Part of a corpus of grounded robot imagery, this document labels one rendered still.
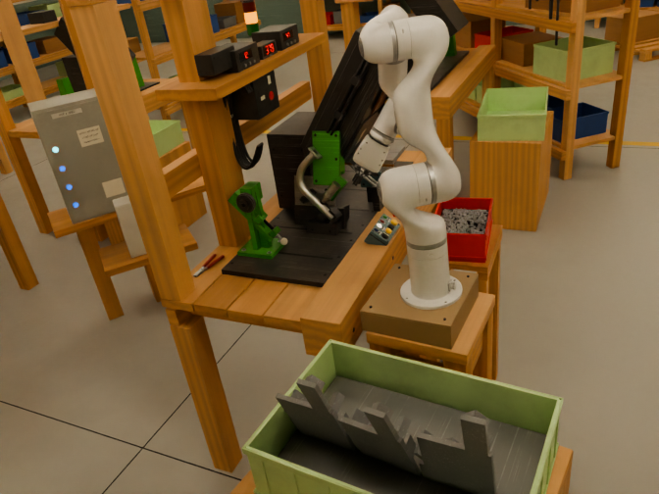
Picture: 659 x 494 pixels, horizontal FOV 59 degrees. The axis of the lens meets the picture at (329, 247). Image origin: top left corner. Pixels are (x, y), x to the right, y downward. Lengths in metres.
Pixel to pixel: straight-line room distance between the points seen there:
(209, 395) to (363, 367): 0.89
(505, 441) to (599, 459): 1.18
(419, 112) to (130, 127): 0.85
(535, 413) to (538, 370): 1.49
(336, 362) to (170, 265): 0.69
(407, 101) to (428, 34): 0.17
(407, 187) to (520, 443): 0.70
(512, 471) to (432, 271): 0.60
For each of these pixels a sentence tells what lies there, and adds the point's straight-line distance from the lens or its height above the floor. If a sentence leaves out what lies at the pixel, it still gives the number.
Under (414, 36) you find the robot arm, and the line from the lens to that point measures 1.56.
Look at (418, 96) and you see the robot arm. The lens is 1.57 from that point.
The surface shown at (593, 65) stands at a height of 0.81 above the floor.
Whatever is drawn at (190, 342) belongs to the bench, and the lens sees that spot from 2.22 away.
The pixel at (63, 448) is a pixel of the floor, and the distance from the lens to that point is 3.12.
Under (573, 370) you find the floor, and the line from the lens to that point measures 3.03.
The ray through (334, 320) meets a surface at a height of 0.90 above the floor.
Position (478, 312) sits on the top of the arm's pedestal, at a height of 0.85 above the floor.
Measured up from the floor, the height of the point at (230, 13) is 0.99.
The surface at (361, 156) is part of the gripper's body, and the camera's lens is 2.00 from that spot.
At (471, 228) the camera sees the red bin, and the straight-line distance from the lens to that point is 2.30.
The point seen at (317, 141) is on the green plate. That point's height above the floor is 1.23.
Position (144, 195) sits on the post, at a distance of 1.94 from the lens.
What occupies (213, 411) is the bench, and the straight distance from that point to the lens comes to 2.42.
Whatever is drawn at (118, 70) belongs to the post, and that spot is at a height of 1.67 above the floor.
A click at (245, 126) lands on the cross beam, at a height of 1.26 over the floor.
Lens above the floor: 1.97
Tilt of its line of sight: 29 degrees down
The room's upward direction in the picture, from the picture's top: 8 degrees counter-clockwise
